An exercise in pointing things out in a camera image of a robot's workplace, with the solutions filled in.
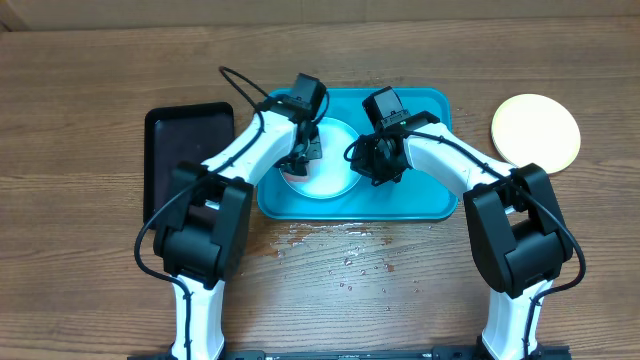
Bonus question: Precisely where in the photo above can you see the light blue round plate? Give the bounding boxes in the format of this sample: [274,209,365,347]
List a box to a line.
[280,117,361,199]

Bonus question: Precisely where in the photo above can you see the yellow round plate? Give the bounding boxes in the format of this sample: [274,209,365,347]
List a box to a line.
[491,94,581,174]

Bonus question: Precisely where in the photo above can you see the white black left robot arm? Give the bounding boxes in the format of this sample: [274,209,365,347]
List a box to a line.
[145,94,327,359]

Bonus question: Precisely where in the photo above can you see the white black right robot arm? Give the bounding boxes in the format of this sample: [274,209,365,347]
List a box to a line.
[343,112,573,359]

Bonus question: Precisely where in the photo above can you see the teal plastic tray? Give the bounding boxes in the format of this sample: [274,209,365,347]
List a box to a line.
[257,88,457,221]

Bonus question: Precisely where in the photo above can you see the black water tray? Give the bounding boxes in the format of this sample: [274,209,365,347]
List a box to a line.
[143,102,235,221]

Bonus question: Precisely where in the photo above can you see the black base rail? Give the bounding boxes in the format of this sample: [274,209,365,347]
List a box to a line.
[127,345,572,360]

